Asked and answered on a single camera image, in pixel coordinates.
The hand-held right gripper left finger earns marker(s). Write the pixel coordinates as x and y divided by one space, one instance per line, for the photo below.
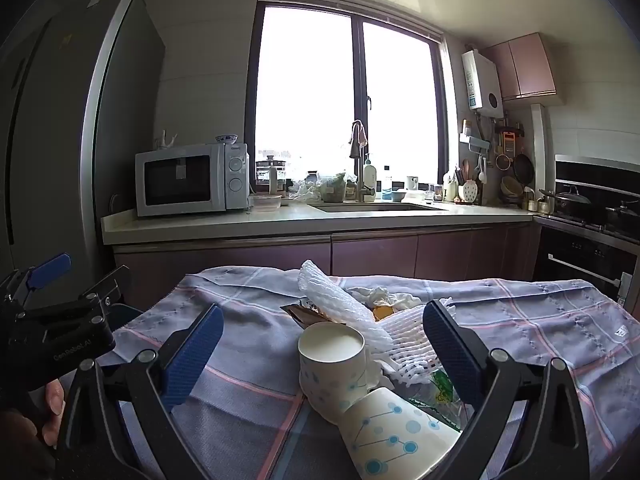
192 355

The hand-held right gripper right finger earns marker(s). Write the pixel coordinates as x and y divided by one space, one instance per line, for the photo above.
450 355

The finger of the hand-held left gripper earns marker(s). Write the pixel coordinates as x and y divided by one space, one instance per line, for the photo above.
107 285
52 265

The green clear snack wrapper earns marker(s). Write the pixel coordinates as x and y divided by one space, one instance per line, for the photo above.
442 392

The white foam fruit net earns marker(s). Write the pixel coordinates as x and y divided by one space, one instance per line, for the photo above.
410 345
332 295

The white tissue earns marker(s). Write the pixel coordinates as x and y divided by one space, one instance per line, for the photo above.
387 296

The white blue-dotted paper cup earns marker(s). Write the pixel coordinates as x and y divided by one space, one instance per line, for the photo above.
330 365
395 435

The brown snack wrapper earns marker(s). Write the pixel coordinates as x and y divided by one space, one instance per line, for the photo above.
302 316

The person's left hand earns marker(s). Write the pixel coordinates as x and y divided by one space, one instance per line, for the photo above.
52 402

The plaid grey tablecloth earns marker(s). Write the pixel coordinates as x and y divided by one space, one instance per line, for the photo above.
260 310

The white microwave oven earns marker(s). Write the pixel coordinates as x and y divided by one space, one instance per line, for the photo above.
175 180

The kitchen counter with maroon cabinets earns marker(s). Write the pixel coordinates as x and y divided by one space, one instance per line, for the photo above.
375 255

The small white figurine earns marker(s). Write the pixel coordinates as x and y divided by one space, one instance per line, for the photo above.
165 141

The grey refrigerator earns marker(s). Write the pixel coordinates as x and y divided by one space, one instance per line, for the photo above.
60 110

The black built-in oven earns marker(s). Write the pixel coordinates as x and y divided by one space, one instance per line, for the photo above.
575 260

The white dotted utensil holder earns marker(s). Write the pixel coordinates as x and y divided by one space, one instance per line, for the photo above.
470 191

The steel sink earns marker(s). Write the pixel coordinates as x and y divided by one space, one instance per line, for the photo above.
375 206

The small blue bowl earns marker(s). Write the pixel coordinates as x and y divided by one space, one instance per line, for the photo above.
398 196

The clear food container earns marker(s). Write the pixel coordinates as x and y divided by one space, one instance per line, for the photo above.
266 203

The white mug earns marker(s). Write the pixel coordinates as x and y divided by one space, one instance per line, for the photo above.
412 183

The stacked bowls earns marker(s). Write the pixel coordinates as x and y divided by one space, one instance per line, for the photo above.
512 187

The clear bottle with dark cap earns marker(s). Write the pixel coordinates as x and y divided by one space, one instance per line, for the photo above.
387 180

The blue patterned bowl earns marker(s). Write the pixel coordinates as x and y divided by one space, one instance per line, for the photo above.
227 138

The gas stove top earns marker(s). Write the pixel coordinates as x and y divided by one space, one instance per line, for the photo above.
590 225

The black pot with lid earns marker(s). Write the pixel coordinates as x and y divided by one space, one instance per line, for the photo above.
567 202

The white soap pump bottle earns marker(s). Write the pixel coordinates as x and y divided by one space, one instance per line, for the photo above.
370 177

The glass french press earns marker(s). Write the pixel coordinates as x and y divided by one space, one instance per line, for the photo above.
270 175

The crumpled clear plastic bag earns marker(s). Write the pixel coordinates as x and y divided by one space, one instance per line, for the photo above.
304 191

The hanging round strainer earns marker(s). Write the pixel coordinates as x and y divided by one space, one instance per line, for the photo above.
503 161

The hanging black pan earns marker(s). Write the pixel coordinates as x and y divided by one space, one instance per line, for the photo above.
524 167

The large glass jar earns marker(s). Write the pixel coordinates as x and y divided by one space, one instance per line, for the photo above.
332 187

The steel faucet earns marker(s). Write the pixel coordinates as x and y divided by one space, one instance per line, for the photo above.
359 170

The small glass jar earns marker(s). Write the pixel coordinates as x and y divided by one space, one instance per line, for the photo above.
312 178

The orange grater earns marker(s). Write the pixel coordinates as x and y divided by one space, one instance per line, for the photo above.
508 141

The black wok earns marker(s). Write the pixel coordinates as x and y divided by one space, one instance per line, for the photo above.
625 212

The black range hood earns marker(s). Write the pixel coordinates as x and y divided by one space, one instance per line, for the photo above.
600 172

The small pink rag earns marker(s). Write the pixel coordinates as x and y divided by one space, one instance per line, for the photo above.
361 132

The large dark-framed window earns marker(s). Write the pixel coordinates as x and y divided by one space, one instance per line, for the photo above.
307 100

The white water heater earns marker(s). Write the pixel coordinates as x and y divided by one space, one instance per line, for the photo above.
480 82

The round wall socket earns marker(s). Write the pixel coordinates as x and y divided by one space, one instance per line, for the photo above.
115 201

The white wall rack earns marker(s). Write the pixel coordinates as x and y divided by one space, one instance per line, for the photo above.
474 142

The pink wall cabinet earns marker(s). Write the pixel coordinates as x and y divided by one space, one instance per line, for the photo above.
525 65

